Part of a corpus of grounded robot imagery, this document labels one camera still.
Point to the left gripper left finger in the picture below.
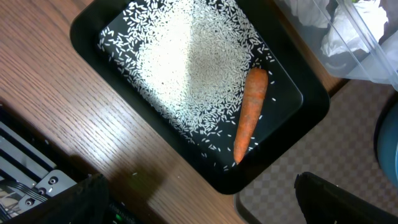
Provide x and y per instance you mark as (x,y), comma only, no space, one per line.
(85,202)

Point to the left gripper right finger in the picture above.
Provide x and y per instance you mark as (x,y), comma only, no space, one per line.
(323,202)

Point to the orange carrot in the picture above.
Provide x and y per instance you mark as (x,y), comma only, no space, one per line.
(253,98)

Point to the white tissue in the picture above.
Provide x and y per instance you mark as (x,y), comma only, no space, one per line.
(343,37)
(310,12)

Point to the brown serving tray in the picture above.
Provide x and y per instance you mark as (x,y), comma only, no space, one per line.
(339,149)

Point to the blue plate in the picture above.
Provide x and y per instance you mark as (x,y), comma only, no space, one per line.
(385,141)

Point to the black plastic tray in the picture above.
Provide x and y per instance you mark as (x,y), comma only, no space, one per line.
(295,102)

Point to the clear plastic bin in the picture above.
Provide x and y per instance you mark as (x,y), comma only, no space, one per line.
(379,65)

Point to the spilled white rice pile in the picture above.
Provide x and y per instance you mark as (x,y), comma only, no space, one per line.
(188,60)

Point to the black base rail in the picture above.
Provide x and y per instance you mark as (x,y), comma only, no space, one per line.
(32,172)

